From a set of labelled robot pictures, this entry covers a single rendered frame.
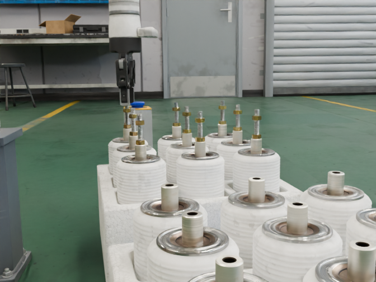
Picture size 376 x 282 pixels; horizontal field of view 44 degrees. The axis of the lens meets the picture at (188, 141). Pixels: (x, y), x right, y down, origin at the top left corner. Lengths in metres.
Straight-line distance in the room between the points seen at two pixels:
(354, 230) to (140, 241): 0.25
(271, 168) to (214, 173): 0.12
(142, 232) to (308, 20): 5.69
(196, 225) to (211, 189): 0.42
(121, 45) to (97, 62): 4.84
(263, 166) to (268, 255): 0.44
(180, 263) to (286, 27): 5.69
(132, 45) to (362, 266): 0.79
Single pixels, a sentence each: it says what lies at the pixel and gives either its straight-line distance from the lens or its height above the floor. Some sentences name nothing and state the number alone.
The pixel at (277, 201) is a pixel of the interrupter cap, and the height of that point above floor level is 0.25.
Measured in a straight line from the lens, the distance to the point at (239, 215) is 0.60.
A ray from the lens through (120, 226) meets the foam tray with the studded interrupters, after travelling 0.85.
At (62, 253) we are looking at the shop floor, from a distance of 1.15.
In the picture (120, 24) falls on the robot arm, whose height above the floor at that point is 0.52.
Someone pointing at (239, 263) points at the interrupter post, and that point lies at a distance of 0.37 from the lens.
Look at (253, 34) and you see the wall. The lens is 6.04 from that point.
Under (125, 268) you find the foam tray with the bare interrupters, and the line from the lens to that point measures 0.61.
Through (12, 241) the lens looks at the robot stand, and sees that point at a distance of 1.03.
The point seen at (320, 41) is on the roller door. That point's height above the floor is 0.68.
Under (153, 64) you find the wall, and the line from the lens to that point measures 5.88.
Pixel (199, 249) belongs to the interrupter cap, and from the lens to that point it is 0.47.
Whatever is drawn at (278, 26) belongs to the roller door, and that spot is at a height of 0.87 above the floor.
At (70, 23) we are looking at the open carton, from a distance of 5.63.
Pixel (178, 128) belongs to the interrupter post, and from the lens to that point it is 1.14.
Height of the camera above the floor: 0.43
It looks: 9 degrees down
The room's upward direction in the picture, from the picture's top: 1 degrees counter-clockwise
